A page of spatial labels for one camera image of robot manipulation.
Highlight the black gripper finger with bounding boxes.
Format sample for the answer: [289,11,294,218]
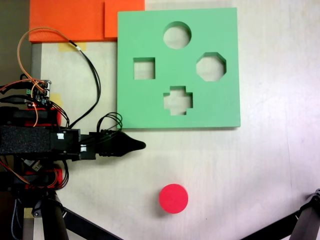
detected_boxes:
[117,132,147,146]
[119,144,147,157]

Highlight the red cylinder block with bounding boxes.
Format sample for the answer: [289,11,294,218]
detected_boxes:
[159,183,189,215]

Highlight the large orange foam block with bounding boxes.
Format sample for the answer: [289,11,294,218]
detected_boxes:
[28,0,106,43]

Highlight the green shape-sorter board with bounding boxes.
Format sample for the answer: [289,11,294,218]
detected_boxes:
[116,7,242,130]

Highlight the red base clamp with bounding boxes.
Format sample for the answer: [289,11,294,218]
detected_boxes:
[24,167,63,189]
[24,107,63,128]

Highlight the yellow tape square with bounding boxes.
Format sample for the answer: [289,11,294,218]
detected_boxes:
[50,93,64,109]

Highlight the black circuit board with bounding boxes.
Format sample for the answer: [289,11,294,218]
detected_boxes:
[22,158,43,173]

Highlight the black tripod leg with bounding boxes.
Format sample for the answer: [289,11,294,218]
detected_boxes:
[37,191,124,240]
[240,188,320,240]

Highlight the yellow tape strip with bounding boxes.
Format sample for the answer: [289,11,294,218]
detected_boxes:
[58,42,87,53]

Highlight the grey metal bar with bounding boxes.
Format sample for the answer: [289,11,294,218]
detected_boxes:
[30,42,42,81]

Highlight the black gripper motor cables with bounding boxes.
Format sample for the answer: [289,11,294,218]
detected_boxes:
[96,112,124,137]

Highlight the long black cable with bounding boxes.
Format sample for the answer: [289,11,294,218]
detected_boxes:
[67,39,102,129]

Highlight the green circuit board with wires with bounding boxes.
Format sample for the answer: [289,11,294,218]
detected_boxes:
[24,79,53,107]

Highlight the blue braided cable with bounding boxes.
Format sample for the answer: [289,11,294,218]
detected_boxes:
[10,198,24,240]

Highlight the orange looping wire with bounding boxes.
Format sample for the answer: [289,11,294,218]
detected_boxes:
[16,26,74,127]

